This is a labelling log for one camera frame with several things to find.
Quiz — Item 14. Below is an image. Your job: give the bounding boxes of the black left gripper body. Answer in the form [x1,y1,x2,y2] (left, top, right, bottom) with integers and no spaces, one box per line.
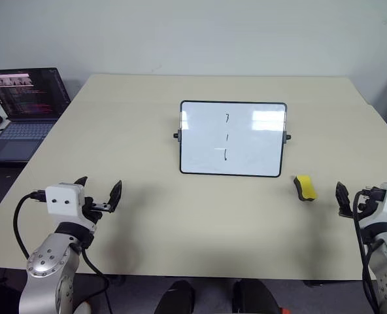
[81,196,112,227]

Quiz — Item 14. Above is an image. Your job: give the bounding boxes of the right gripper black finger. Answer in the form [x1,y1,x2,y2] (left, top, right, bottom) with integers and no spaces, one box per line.
[335,181,353,212]

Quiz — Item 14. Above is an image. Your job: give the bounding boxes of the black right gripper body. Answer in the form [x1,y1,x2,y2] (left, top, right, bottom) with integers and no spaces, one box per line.
[339,198,378,224]

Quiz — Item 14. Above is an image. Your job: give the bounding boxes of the yellow and black eraser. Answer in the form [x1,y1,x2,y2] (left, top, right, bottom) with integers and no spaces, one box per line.
[293,175,319,202]

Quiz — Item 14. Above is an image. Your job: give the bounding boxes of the small black-framed whiteboard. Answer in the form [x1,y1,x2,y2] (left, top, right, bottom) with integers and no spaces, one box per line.
[173,99,292,179]

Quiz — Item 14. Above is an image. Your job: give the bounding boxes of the dark side desk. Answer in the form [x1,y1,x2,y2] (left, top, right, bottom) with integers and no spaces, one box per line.
[0,114,34,226]

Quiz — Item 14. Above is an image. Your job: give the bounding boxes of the open dark blue laptop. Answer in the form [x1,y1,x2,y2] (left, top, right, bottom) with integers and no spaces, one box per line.
[0,67,72,163]

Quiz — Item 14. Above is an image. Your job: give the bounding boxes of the dark rounded shape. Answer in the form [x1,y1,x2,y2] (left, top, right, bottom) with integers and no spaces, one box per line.
[154,279,195,314]
[231,279,281,314]

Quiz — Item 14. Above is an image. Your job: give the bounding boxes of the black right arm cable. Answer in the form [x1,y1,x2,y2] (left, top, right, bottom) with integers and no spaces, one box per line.
[352,184,387,314]

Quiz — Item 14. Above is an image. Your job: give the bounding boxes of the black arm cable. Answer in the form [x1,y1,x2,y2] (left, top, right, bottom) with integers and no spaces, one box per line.
[13,190,111,314]
[352,184,387,314]

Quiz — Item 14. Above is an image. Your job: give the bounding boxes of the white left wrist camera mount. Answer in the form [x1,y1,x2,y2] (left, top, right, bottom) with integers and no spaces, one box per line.
[45,183,97,232]

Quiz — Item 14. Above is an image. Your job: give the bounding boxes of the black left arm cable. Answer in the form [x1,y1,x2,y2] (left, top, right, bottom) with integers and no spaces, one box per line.
[13,190,111,314]

